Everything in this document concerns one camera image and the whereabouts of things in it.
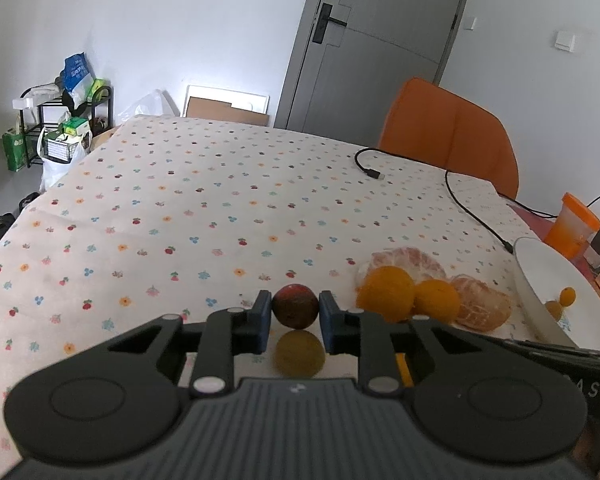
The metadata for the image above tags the dark red plum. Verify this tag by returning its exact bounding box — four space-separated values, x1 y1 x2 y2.
271 284 320 331

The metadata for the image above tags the clear plastic bag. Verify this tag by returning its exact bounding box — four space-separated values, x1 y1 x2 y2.
117 89 176 128

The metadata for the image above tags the large orange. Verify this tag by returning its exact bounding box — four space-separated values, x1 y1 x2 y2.
356 266 416 323

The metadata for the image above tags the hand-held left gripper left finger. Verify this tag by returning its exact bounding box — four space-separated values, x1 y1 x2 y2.
107 290 273 396

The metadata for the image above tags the black door handle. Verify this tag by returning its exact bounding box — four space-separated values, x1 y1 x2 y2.
312 3 348 44

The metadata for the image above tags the white bowl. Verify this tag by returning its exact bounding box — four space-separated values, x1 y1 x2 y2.
512 236 600 356

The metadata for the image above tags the orange chair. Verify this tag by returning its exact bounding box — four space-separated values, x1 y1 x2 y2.
377 77 520 200

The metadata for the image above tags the blue bag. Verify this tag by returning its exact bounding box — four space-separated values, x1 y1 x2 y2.
61 53 92 106

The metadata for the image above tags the black cable with plug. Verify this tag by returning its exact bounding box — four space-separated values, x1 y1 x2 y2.
445 169 515 253
355 147 448 181

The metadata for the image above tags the floral tablecloth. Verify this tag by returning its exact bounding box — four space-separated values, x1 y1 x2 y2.
0 114 600 480

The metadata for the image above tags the white panel board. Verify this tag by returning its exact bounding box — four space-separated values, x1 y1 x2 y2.
185 85 271 128

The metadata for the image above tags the thin black cable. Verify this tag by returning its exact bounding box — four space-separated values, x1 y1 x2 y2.
497 192 558 220

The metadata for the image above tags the brown cardboard sheet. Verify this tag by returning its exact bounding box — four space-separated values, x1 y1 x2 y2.
187 96 270 127

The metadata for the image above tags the black metal rack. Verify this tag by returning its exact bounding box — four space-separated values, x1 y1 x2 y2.
19 85 115 168

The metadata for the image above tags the green and white box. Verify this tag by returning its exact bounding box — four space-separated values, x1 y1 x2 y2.
57 116 91 136

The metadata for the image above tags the green carton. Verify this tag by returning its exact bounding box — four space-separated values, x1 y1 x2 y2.
1 127 28 172

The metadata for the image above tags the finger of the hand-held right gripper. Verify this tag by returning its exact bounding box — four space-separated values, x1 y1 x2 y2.
490 337 600 360

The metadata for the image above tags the grey door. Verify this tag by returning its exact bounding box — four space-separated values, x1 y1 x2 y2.
274 0 477 136

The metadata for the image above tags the brown cardboard box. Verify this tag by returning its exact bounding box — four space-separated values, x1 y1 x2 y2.
90 127 117 153

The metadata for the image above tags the small orange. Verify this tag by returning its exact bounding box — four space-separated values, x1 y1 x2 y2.
412 279 462 323

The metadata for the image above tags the white plastic bag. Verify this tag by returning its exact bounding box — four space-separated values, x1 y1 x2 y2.
36 125 93 192

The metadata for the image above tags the yellow-green round fruit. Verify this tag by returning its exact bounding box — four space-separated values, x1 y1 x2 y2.
273 330 327 377

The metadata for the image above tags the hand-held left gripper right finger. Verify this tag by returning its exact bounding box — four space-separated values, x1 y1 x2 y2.
319 290 486 395

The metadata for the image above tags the orange lidded cup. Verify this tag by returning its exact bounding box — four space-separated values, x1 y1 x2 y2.
545 192 600 261

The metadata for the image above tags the peeled pomelo piece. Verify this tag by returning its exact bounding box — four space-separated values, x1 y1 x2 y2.
357 247 448 291
450 274 514 333

